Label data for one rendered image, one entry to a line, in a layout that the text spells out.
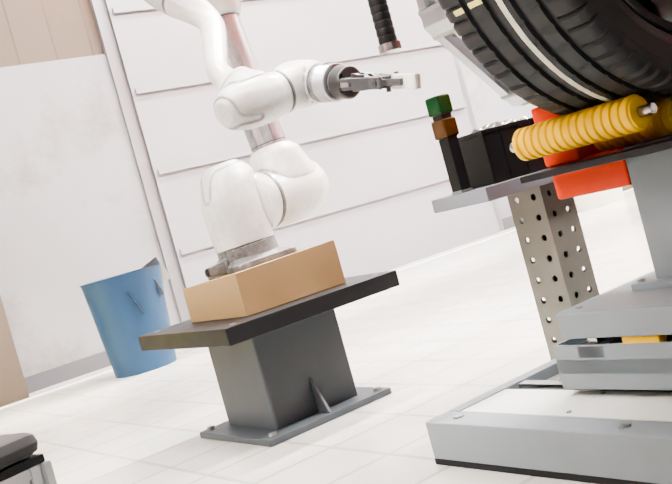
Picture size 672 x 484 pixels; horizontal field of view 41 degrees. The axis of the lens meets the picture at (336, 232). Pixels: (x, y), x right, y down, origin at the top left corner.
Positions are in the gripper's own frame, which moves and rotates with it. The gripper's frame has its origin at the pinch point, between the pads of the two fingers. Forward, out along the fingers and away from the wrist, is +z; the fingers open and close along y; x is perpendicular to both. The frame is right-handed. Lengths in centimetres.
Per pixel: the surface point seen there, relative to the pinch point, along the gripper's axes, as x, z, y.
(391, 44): -8.2, 8.8, -12.5
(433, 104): 5.4, 2.4, 5.3
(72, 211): 71, -303, 66
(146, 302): 101, -216, 53
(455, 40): -8.6, 29.4, -18.5
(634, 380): 45, 60, -17
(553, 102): 2.3, 44.7, -13.3
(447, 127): 10.3, 5.2, 6.0
